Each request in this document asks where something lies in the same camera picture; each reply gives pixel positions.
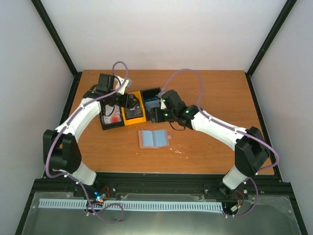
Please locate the black card bin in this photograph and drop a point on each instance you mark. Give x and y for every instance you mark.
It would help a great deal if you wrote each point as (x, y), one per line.
(155, 114)
(113, 125)

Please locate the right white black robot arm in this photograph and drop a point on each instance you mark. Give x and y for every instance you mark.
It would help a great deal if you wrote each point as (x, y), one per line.
(250, 149)

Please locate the pink leather card holder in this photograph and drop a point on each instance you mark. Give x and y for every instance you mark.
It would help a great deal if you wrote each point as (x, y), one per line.
(153, 138)

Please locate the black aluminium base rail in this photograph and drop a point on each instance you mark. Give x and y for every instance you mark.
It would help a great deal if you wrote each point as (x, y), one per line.
(205, 185)

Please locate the left black frame post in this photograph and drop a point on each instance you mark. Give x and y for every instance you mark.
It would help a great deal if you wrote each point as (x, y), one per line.
(43, 14)

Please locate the right black card bin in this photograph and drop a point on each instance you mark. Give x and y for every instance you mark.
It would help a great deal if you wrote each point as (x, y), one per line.
(155, 114)

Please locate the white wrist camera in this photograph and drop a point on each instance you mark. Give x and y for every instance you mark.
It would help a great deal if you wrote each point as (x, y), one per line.
(162, 101)
(122, 84)

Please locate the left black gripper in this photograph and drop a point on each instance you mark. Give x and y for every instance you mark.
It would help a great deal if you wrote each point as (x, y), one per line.
(129, 101)

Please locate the yellow middle card bin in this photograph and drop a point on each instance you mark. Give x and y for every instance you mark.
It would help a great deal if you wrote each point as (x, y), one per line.
(139, 100)

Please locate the blue card stack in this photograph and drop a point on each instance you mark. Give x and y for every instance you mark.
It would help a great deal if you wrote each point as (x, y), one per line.
(153, 102)

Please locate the white red card stack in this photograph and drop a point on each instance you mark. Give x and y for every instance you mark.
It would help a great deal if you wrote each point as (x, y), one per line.
(112, 115)

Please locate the left controller board with wires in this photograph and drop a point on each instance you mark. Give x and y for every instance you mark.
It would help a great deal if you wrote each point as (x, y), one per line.
(102, 195)

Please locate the black frame post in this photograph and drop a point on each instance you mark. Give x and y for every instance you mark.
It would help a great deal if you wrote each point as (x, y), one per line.
(43, 14)
(282, 16)

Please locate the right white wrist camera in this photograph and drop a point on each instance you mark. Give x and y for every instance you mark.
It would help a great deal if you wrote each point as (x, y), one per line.
(162, 101)

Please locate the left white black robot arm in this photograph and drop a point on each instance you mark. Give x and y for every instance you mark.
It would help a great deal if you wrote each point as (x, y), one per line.
(62, 156)

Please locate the right black frame post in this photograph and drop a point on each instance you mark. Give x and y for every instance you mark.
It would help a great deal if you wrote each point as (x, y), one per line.
(282, 16)

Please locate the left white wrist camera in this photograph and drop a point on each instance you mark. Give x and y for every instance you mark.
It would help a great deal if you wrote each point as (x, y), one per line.
(122, 84)

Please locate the left black card bin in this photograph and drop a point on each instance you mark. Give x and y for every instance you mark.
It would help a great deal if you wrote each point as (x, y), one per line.
(113, 125)

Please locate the black card stack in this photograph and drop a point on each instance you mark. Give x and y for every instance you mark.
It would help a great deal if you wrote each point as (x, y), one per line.
(134, 112)

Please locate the light blue slotted cable duct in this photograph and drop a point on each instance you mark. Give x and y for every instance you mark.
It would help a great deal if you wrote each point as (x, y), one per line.
(151, 206)

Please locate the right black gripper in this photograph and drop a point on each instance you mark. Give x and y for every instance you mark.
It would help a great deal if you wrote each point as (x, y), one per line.
(155, 116)

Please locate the right connector with wires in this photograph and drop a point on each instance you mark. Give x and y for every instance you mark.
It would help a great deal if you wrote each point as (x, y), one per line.
(240, 198)

